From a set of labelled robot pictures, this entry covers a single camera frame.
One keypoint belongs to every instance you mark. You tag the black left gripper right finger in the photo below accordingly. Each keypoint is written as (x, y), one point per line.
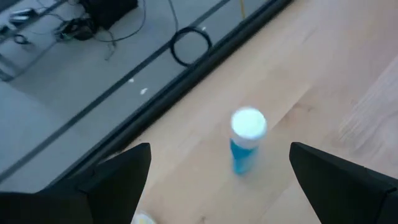
(339, 189)

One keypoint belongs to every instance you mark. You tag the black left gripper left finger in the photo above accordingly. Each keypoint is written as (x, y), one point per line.
(115, 186)

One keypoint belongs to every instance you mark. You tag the blue bottle white cap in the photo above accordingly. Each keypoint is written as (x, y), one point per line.
(247, 127)

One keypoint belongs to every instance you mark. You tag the black equipment box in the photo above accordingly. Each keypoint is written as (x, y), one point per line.
(109, 12)

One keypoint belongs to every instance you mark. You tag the black table frame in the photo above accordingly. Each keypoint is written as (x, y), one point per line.
(174, 90)

